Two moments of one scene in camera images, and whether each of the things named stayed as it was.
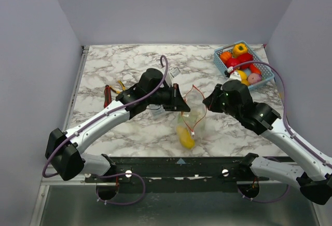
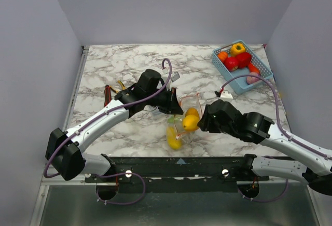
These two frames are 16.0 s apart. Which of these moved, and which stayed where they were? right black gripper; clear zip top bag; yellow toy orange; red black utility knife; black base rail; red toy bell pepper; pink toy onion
Moved: right black gripper; yellow toy orange; clear zip top bag
Stayed: red toy bell pepper; pink toy onion; red black utility knife; black base rail
